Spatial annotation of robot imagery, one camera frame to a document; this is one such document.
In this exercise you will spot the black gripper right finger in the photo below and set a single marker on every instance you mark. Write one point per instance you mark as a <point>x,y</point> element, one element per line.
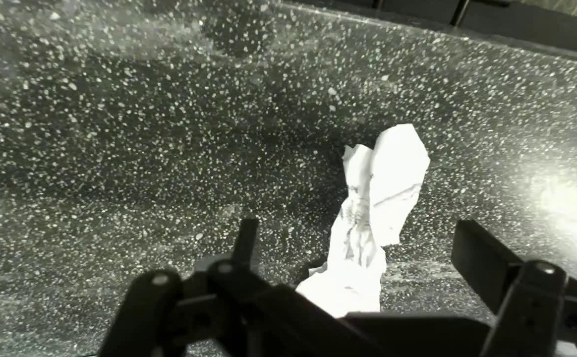
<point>532,311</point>

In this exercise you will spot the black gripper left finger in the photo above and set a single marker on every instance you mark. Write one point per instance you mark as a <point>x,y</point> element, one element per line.
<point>274,319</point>

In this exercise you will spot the white tissue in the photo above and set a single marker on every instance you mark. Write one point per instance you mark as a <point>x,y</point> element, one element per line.
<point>387,186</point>

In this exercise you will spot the black base cabinet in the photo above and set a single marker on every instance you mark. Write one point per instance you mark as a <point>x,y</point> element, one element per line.
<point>498,31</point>

